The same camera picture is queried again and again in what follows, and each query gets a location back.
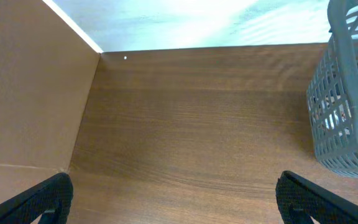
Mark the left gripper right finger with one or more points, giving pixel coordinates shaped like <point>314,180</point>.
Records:
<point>301,201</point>

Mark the grey plastic basket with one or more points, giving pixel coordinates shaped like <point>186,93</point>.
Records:
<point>332,95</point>

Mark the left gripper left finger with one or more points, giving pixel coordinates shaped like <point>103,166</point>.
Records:
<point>48,201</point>

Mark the brown side board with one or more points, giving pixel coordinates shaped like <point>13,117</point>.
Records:
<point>46,71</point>

